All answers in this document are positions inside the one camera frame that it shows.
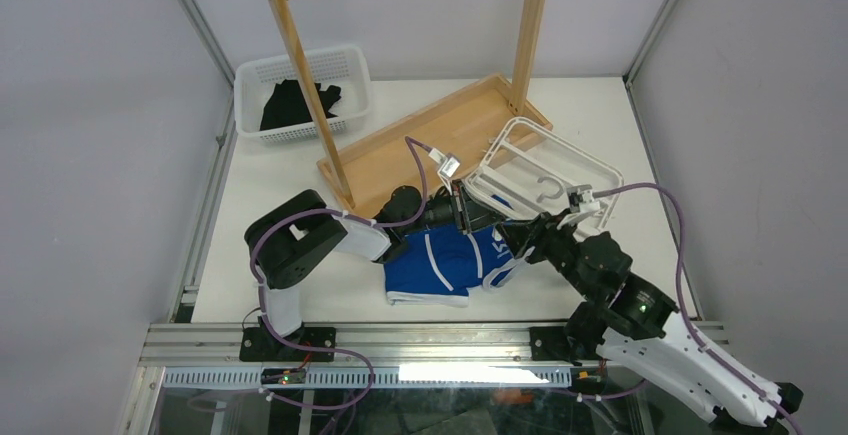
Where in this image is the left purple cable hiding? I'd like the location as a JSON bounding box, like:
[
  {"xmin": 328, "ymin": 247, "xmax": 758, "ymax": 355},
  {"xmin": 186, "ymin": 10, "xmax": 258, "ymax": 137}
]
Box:
[{"xmin": 248, "ymin": 136, "xmax": 432, "ymax": 435}]

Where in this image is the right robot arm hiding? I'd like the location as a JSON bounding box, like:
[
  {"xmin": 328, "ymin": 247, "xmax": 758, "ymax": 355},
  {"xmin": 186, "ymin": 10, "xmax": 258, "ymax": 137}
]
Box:
[{"xmin": 496, "ymin": 213, "xmax": 804, "ymax": 434}]

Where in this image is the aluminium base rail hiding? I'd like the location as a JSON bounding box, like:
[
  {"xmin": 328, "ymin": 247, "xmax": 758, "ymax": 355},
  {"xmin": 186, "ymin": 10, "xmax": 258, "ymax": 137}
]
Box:
[{"xmin": 139, "ymin": 321, "xmax": 573, "ymax": 389}]

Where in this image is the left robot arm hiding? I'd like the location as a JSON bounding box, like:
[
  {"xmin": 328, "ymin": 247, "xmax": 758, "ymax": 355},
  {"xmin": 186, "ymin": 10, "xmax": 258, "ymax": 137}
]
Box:
[{"xmin": 239, "ymin": 181, "xmax": 518, "ymax": 363}]

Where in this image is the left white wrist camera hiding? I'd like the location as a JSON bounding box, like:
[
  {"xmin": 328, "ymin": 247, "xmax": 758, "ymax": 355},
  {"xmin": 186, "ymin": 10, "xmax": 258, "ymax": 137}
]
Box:
[{"xmin": 428, "ymin": 148, "xmax": 461, "ymax": 191}]

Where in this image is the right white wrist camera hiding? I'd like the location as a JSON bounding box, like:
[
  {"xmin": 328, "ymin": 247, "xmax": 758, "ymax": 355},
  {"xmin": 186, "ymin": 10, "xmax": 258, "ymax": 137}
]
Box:
[{"xmin": 557, "ymin": 184, "xmax": 602, "ymax": 228}]

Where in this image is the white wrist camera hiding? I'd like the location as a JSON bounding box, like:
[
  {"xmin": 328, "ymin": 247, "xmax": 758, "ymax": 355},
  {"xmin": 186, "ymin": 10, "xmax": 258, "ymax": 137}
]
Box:
[
  {"xmin": 428, "ymin": 148, "xmax": 461, "ymax": 191},
  {"xmin": 557, "ymin": 184, "xmax": 602, "ymax": 228}
]

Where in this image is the purple cable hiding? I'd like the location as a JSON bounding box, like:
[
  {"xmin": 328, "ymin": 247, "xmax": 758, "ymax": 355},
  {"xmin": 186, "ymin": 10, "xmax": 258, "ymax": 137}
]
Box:
[
  {"xmin": 248, "ymin": 136, "xmax": 432, "ymax": 435},
  {"xmin": 582, "ymin": 181, "xmax": 803, "ymax": 435}
]

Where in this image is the black garment in basket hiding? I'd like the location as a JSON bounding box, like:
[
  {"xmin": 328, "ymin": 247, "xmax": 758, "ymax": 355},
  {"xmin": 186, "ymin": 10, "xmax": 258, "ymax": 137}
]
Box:
[{"xmin": 260, "ymin": 80, "xmax": 342, "ymax": 131}]

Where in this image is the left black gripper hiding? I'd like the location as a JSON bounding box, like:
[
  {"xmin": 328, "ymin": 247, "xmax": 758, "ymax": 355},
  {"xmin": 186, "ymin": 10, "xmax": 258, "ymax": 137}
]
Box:
[{"xmin": 400, "ymin": 179, "xmax": 504, "ymax": 236}]

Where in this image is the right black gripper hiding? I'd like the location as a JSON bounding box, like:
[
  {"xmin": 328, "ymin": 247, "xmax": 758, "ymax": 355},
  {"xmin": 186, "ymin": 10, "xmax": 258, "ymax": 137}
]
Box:
[{"xmin": 493, "ymin": 209, "xmax": 598, "ymax": 303}]

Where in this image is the blue boxer underwear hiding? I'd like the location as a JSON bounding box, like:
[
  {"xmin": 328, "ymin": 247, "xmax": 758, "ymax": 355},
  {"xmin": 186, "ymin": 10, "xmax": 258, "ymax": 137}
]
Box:
[{"xmin": 380, "ymin": 213, "xmax": 526, "ymax": 307}]

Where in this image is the white plastic clip hanger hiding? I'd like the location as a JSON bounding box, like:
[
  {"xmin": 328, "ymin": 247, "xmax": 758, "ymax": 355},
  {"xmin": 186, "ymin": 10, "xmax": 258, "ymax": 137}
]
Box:
[{"xmin": 464, "ymin": 117, "xmax": 624, "ymax": 237}]

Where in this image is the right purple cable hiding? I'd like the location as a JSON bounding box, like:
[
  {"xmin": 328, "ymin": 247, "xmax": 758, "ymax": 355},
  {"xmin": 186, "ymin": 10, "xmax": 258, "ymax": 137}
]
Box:
[{"xmin": 582, "ymin": 181, "xmax": 803, "ymax": 435}]

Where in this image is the wooden hanger stand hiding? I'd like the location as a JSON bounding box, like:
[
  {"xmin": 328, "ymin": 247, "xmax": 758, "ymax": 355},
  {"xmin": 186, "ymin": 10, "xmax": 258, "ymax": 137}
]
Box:
[{"xmin": 268, "ymin": 0, "xmax": 552, "ymax": 216}]

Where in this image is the white perforated plastic basket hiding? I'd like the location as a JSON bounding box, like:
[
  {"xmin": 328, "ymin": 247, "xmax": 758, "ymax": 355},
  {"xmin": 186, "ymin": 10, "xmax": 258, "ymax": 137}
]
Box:
[{"xmin": 234, "ymin": 44, "xmax": 373, "ymax": 144}]

